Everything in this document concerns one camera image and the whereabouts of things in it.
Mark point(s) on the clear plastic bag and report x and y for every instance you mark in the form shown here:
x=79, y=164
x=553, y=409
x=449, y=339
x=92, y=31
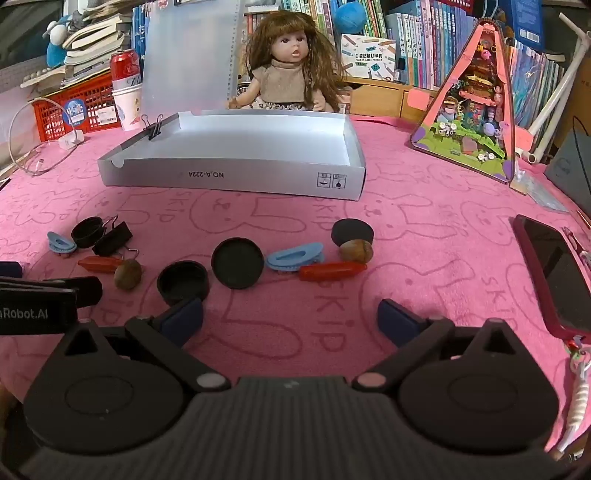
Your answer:
x=538, y=189

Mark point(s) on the dark grey bag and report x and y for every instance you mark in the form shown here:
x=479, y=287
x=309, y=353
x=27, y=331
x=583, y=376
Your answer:
x=572, y=161

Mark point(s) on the large blue white plush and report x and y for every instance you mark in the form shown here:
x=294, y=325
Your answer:
x=349, y=16

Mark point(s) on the white cardboard box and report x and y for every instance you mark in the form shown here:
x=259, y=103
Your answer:
x=258, y=138

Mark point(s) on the black round cap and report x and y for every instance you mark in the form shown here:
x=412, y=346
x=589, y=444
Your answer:
x=87, y=233
x=352, y=232
x=238, y=263
x=183, y=282

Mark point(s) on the translucent plastic clipboard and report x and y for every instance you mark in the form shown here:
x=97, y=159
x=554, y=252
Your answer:
x=189, y=60

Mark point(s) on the white charger plug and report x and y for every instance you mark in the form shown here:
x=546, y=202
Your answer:
x=71, y=140

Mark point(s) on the blue plastic clip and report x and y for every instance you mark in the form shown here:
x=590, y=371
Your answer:
x=294, y=258
x=60, y=242

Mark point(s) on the red drink can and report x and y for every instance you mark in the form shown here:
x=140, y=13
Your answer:
x=124, y=69

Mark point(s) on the small black binder clip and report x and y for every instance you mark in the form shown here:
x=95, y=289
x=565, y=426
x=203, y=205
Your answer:
x=154, y=129

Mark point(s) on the stack of worn books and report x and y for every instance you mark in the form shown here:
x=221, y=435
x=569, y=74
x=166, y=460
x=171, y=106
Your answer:
x=92, y=46

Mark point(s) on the red plastic basket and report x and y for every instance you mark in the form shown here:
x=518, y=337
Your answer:
x=51, y=115

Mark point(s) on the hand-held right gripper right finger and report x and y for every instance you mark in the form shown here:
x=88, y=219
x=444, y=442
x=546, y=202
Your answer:
x=396, y=321

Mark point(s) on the small blue white plush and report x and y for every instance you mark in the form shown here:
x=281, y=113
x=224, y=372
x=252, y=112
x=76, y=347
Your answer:
x=60, y=37

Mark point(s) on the wooden desktop drawer unit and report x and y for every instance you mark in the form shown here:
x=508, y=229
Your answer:
x=383, y=99

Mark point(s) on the colourful pencil-print box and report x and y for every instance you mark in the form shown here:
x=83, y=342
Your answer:
x=369, y=57

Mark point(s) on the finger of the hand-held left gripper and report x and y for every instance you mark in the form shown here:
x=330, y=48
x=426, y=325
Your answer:
x=10, y=269
x=85, y=290

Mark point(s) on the pink triangular miniature dollhouse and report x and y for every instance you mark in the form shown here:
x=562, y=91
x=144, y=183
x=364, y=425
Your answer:
x=471, y=115

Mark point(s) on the white plastic pipe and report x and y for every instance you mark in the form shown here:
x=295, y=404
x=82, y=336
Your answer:
x=561, y=87

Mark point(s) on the row of upright books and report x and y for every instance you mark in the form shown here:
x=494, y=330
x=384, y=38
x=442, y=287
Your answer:
x=425, y=41

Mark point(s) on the brown walnut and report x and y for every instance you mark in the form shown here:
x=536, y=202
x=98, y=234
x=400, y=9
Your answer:
x=356, y=250
x=128, y=273

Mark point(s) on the red plastic carrot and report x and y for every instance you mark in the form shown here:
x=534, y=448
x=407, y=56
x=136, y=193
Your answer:
x=99, y=264
x=332, y=271

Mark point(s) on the phone in red case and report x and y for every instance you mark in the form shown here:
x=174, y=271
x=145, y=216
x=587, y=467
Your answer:
x=549, y=272

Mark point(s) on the black miniature bicycle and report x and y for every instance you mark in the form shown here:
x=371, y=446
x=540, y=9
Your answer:
x=241, y=91

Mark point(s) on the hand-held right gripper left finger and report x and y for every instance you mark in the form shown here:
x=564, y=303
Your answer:
x=184, y=319

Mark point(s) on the large black binder clip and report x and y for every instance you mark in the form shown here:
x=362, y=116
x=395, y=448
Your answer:
x=113, y=239

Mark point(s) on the brown-haired baby doll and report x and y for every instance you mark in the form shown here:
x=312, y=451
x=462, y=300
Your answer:
x=291, y=74

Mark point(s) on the white paper cup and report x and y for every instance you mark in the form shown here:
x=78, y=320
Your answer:
x=129, y=108

